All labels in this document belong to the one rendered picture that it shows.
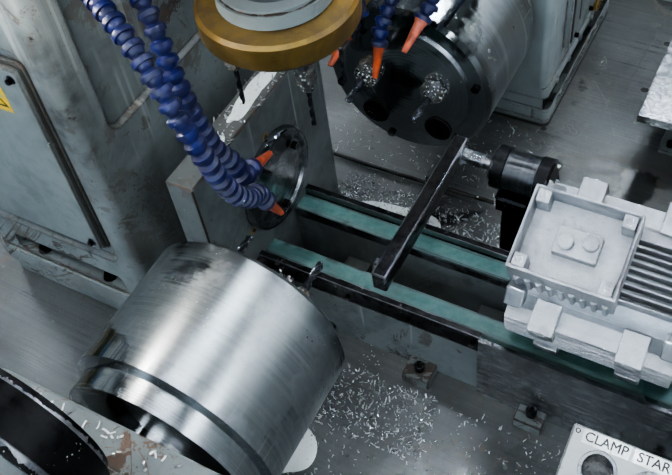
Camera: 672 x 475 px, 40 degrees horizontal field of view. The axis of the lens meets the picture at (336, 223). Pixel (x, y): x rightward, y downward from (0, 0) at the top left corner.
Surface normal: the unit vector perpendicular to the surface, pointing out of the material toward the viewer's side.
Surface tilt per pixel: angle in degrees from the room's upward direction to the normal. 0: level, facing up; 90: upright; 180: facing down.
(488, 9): 43
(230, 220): 90
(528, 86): 90
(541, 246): 23
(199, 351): 17
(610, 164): 0
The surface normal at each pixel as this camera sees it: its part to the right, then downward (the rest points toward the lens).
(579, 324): -0.28, -0.30
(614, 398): -0.47, 0.72
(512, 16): 0.73, -0.02
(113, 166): 0.88, 0.31
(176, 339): -0.02, -0.59
